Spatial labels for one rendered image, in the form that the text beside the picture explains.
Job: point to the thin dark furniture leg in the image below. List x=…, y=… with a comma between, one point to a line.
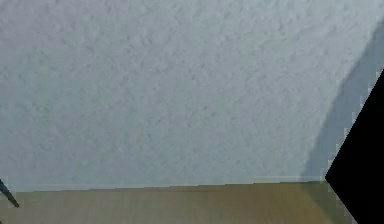
x=8, y=194

